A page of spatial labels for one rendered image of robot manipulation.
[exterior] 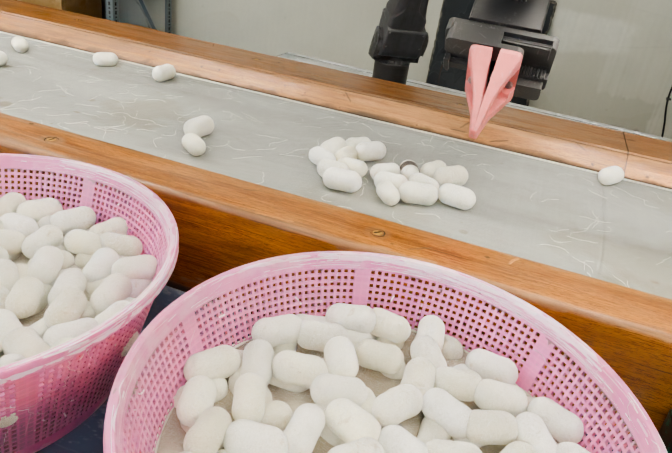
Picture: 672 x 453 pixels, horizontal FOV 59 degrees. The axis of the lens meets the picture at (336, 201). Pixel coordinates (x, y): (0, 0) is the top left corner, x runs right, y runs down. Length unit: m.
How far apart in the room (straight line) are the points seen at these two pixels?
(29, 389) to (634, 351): 0.36
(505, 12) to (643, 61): 2.08
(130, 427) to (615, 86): 2.49
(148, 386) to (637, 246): 0.44
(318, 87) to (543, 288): 0.47
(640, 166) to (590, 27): 1.88
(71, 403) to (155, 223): 0.14
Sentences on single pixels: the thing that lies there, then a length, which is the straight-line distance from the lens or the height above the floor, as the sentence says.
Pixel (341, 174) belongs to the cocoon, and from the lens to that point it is 0.56.
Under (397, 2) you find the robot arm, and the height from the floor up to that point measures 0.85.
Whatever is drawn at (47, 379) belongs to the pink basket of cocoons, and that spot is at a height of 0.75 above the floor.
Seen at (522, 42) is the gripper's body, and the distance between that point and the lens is 0.59.
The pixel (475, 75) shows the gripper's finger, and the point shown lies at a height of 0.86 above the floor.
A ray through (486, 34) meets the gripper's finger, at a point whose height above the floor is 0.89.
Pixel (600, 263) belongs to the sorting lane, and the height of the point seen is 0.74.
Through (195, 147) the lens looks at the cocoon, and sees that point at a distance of 0.60.
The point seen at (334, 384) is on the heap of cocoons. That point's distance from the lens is 0.35.
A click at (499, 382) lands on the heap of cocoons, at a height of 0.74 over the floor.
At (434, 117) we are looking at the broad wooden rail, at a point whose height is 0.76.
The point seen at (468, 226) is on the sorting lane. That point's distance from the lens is 0.55.
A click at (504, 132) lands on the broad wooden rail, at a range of 0.77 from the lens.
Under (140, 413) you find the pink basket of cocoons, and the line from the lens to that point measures 0.33.
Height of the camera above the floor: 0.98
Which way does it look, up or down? 26 degrees down
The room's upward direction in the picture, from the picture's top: 8 degrees clockwise
